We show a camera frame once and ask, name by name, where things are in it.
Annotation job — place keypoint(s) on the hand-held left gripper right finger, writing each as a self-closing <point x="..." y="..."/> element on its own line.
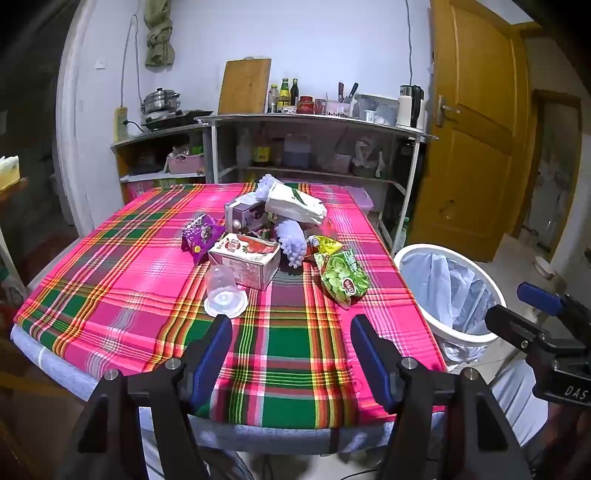
<point x="374" y="364"/>

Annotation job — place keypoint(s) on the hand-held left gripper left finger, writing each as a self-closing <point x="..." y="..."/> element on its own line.
<point x="210" y="364"/>

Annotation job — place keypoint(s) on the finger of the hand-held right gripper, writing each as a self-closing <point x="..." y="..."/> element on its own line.
<point x="512" y="325"/>
<point x="538" y="297"/>

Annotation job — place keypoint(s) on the white plastic waste bin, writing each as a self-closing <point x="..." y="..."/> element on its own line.
<point x="461" y="336"/>

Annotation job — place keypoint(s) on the clear plastic cup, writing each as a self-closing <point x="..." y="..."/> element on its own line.
<point x="224" y="290"/>

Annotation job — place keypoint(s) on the bluish plastic bin liner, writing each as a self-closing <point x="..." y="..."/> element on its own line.
<point x="443" y="286"/>

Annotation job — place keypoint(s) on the green snack packet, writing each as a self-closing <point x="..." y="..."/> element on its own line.
<point x="341" y="277"/>

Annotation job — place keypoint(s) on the red juice carton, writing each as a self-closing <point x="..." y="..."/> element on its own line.
<point x="244" y="263"/>

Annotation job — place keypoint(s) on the yellow snack packet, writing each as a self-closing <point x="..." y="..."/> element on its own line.
<point x="323" y="243"/>

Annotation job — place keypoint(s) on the purple snack packet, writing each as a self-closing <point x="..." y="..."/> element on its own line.
<point x="201" y="233"/>

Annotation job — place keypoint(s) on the purple carton box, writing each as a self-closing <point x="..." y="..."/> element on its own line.
<point x="244" y="214"/>

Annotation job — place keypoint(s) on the white paper packet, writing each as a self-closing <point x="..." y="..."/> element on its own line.
<point x="295" y="203"/>

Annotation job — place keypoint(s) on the small lilac bubble wrap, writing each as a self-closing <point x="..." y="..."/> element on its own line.
<point x="265" y="184"/>

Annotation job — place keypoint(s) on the white floor bowl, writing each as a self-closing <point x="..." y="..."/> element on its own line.
<point x="545" y="267"/>

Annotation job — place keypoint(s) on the light grey clothing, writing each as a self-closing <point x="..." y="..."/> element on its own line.
<point x="517" y="397"/>

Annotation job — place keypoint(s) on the pink plaid tablecloth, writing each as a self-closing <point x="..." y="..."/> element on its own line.
<point x="138" y="295"/>

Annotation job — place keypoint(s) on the green plastic bottle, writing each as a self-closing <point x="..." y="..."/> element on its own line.
<point x="400" y="235"/>

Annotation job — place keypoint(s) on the grey under cloth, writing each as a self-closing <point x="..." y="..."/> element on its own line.
<point x="60" y="369"/>

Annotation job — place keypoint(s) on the yellow wooden door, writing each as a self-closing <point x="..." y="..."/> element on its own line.
<point x="475" y="138"/>

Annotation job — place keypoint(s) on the pink plastic basket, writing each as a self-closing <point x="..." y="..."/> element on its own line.
<point x="184" y="165"/>

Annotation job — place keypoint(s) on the small pink bin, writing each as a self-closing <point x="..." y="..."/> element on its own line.
<point x="340" y="162"/>

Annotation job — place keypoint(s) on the crumpled plastic bags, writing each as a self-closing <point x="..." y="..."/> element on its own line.
<point x="367" y="157"/>

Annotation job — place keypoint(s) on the wooden cabinet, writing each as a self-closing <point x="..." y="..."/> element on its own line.
<point x="122" y="161"/>

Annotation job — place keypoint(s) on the blue plastic jug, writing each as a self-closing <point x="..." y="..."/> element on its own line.
<point x="296" y="152"/>

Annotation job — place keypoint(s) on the black electric kettle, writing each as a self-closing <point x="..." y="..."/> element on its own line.
<point x="418" y="99"/>

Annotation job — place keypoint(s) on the clear plastic container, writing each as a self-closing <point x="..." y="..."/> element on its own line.
<point x="376" y="108"/>

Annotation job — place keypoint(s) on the metal shelf rack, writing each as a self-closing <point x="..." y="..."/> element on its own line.
<point x="323" y="121"/>

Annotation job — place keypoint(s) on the black induction stove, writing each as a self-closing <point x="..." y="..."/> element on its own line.
<point x="178" y="117"/>

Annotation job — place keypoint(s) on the yellow power strip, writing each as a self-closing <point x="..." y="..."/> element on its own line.
<point x="121" y="124"/>

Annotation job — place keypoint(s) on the pink knife holder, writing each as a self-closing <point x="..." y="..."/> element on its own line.
<point x="339" y="110"/>

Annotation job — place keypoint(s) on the steel cooking pot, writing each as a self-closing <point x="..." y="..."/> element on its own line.
<point x="159" y="101"/>

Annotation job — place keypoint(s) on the clear bottle yellow cap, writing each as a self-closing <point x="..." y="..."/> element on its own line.
<point x="274" y="99"/>

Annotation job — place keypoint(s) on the wooden cutting board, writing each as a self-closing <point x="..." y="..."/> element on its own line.
<point x="244" y="87"/>

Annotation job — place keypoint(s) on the green glass bottle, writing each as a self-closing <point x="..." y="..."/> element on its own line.
<point x="285" y="94"/>

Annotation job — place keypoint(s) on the dark sauce bottle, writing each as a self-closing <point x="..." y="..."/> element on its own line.
<point x="295" y="94"/>

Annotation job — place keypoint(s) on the green hanging cloth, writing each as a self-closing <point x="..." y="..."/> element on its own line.
<point x="159" y="41"/>

